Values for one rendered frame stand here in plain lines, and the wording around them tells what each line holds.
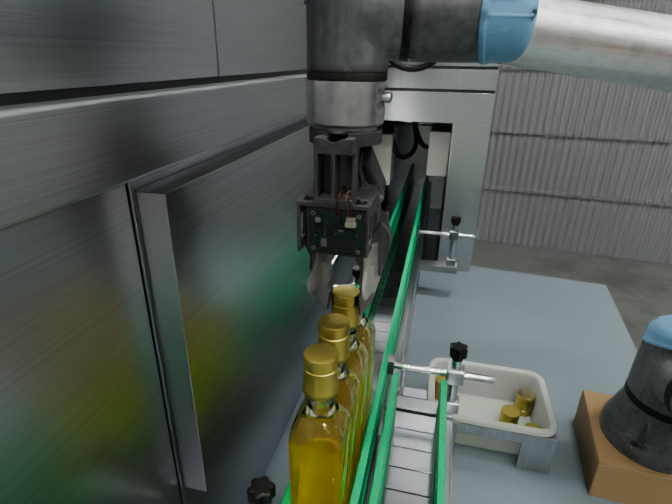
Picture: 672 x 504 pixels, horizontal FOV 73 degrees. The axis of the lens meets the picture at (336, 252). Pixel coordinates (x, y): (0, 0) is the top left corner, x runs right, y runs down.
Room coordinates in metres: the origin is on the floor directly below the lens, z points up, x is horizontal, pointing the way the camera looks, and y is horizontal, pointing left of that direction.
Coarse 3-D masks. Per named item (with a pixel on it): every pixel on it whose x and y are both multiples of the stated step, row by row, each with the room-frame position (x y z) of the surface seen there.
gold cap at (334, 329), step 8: (320, 320) 0.41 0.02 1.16; (328, 320) 0.42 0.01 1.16; (336, 320) 0.42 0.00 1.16; (344, 320) 0.42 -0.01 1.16; (320, 328) 0.41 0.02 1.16; (328, 328) 0.40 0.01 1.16; (336, 328) 0.40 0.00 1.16; (344, 328) 0.40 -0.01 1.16; (320, 336) 0.41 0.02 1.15; (328, 336) 0.40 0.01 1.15; (336, 336) 0.40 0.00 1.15; (344, 336) 0.40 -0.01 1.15; (336, 344) 0.40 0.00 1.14; (344, 344) 0.40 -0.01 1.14; (344, 352) 0.40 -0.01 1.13; (344, 360) 0.40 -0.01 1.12
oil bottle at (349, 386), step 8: (344, 376) 0.41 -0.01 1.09; (352, 376) 0.42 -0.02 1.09; (344, 384) 0.40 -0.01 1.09; (352, 384) 0.41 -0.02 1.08; (344, 392) 0.39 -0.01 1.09; (352, 392) 0.40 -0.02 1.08; (344, 400) 0.39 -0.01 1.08; (352, 400) 0.39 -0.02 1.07; (352, 408) 0.39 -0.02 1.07; (352, 416) 0.39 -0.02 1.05; (352, 424) 0.39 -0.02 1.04; (352, 432) 0.39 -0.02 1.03; (352, 440) 0.39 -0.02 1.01; (352, 448) 0.40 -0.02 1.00; (352, 456) 0.40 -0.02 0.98; (352, 464) 0.40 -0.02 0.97; (352, 472) 0.40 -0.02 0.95; (352, 480) 0.40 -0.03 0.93
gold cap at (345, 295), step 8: (336, 288) 0.48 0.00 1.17; (344, 288) 0.48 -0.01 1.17; (352, 288) 0.48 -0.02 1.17; (336, 296) 0.46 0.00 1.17; (344, 296) 0.46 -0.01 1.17; (352, 296) 0.46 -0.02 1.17; (336, 304) 0.46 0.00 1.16; (344, 304) 0.46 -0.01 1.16; (352, 304) 0.46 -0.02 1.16; (336, 312) 0.46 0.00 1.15; (344, 312) 0.45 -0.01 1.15; (352, 312) 0.46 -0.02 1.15; (352, 320) 0.46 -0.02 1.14; (352, 328) 0.46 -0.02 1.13
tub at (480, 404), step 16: (464, 368) 0.77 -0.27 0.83; (480, 368) 0.76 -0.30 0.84; (496, 368) 0.75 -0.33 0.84; (512, 368) 0.75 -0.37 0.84; (432, 384) 0.70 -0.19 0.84; (464, 384) 0.76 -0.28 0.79; (480, 384) 0.75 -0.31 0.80; (496, 384) 0.75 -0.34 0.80; (512, 384) 0.74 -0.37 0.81; (528, 384) 0.73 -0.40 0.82; (544, 384) 0.71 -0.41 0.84; (432, 400) 0.66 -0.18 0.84; (464, 400) 0.74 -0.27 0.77; (480, 400) 0.74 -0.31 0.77; (496, 400) 0.74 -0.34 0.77; (512, 400) 0.74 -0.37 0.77; (544, 400) 0.66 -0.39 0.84; (464, 416) 0.62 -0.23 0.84; (480, 416) 0.69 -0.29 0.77; (496, 416) 0.69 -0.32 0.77; (528, 416) 0.69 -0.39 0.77; (544, 416) 0.64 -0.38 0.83; (528, 432) 0.59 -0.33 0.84; (544, 432) 0.58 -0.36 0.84
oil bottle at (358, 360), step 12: (360, 348) 0.47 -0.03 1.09; (348, 360) 0.45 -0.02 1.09; (360, 360) 0.45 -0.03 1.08; (360, 372) 0.44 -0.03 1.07; (360, 384) 0.44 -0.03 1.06; (360, 396) 0.44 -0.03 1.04; (360, 408) 0.44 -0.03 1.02; (360, 420) 0.44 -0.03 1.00; (360, 432) 0.45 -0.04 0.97; (360, 444) 0.45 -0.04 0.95
